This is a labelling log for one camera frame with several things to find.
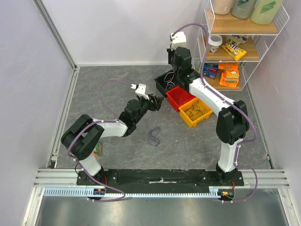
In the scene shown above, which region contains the black wire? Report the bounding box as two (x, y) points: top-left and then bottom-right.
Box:
(185, 101), (207, 120)

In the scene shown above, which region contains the brown white snack box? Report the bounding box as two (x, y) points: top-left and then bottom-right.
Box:
(226, 35), (250, 46)

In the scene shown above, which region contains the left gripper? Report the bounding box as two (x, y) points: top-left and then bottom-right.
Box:
(134, 94), (164, 124)

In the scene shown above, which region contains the beige bottle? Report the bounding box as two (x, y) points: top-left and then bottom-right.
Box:
(212, 0), (234, 15)

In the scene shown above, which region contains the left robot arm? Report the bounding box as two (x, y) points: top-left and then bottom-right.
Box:
(61, 94), (164, 185)

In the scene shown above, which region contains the light green bottle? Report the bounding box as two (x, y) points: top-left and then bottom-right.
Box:
(250, 0), (283, 25)

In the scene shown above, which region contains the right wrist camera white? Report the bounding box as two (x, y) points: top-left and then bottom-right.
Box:
(170, 32), (187, 50)

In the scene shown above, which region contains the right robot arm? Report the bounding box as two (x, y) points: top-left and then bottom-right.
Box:
(167, 47), (250, 186)

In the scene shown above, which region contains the yellow candy bag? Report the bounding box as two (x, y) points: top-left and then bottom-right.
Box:
(221, 41), (247, 61)

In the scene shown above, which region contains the yellow plastic bin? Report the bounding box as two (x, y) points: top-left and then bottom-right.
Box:
(179, 97), (213, 128)

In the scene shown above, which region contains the red plastic bin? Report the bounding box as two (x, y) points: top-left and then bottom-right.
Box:
(166, 86), (195, 112)

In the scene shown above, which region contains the white slotted cable duct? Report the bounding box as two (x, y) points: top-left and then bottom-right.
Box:
(44, 187), (234, 198)

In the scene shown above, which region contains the black plastic bin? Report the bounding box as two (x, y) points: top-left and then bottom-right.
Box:
(154, 70), (178, 98)

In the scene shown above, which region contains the blue green box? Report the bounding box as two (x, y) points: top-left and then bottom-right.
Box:
(202, 63), (219, 80)

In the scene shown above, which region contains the grey green bottle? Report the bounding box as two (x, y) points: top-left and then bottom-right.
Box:
(231, 0), (257, 19)

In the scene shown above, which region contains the white paper coffee cup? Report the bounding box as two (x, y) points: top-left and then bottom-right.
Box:
(208, 35), (223, 53)

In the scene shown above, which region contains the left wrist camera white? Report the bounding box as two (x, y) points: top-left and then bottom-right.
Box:
(131, 83), (149, 100)

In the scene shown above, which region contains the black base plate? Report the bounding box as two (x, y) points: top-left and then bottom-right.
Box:
(76, 169), (244, 193)

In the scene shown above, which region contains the white wire shelf rack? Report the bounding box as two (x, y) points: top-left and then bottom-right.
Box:
(192, 0), (289, 91)

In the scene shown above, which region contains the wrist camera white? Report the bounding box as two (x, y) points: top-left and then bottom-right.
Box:
(131, 83), (149, 100)
(170, 32), (187, 50)

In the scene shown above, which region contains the orange snack packs stack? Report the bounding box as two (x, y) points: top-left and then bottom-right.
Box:
(218, 62), (240, 88)

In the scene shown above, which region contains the purple wire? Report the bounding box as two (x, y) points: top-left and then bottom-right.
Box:
(147, 127), (162, 146)

